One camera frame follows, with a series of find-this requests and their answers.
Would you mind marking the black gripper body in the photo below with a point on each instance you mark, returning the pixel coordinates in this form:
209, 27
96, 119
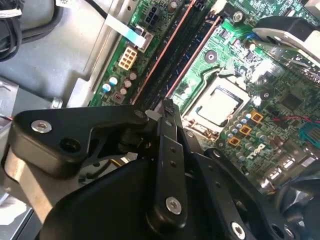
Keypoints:
100, 212

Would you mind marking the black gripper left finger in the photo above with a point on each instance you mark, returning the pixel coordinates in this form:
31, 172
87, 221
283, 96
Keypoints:
50, 145

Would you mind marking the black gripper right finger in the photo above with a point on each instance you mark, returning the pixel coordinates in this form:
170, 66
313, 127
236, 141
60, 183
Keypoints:
237, 195

